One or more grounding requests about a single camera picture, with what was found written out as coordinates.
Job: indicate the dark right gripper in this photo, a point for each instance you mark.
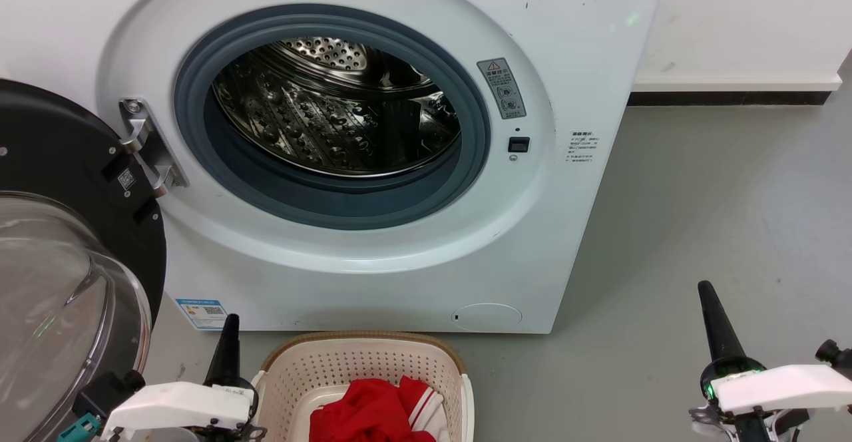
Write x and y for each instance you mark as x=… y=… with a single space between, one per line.
x=727 y=367

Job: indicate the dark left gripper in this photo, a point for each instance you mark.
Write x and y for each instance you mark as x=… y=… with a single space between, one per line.
x=233 y=434

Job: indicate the red garment with white stripes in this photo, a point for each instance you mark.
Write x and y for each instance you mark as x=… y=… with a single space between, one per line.
x=366 y=409

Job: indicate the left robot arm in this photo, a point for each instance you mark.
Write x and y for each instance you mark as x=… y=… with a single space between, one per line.
x=106 y=389

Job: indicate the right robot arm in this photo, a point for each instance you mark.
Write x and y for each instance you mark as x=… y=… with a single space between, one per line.
x=832 y=352

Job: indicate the cream perforated laundry basket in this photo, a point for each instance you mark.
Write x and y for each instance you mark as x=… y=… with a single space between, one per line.
x=359 y=359

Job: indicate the stainless steel washing machine drum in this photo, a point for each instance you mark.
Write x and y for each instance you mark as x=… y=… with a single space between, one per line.
x=299 y=116

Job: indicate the black round washer door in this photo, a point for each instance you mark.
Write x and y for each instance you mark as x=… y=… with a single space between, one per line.
x=53 y=142

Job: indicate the blue energy label sticker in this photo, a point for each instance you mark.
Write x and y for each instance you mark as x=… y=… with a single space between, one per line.
x=202 y=314

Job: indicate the grey rubber door gasket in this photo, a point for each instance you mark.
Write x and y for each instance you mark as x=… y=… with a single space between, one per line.
x=333 y=210

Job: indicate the white front-load washing machine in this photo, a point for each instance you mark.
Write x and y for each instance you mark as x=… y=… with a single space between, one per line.
x=566 y=229

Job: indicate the QR code sticker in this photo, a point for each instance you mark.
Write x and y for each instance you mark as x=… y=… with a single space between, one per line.
x=126 y=179

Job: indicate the silver door hinge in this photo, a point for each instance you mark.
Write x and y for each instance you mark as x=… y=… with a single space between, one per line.
x=152 y=149

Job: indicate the round drain filter cover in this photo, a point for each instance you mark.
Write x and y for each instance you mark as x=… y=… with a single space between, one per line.
x=487 y=317

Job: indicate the black baseboard strip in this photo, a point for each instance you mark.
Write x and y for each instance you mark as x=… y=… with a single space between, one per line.
x=729 y=98

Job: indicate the black door latch socket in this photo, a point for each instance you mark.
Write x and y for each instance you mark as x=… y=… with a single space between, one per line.
x=519 y=144

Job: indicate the grey warning sticker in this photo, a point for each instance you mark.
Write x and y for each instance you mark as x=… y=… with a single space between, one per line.
x=502 y=88

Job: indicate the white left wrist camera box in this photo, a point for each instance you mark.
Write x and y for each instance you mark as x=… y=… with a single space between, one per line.
x=180 y=405

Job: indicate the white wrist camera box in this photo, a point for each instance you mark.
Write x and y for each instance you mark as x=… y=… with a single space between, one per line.
x=180 y=405
x=785 y=389

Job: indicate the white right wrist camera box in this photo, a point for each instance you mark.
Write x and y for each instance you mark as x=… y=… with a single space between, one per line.
x=785 y=389

